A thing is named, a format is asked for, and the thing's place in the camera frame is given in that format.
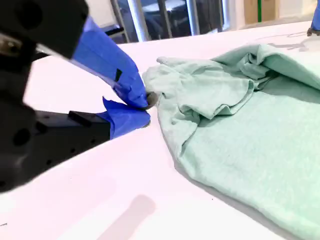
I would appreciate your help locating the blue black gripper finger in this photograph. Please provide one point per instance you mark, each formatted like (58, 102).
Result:
(125, 118)
(105, 57)
(315, 17)

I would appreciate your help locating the pale green T-shirt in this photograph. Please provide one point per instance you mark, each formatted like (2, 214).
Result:
(237, 150)

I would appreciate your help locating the grey metal pole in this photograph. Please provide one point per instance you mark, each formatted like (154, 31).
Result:
(193, 17)
(120, 20)
(140, 20)

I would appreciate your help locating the brown cardboard panel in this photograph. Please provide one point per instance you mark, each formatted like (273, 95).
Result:
(268, 11)

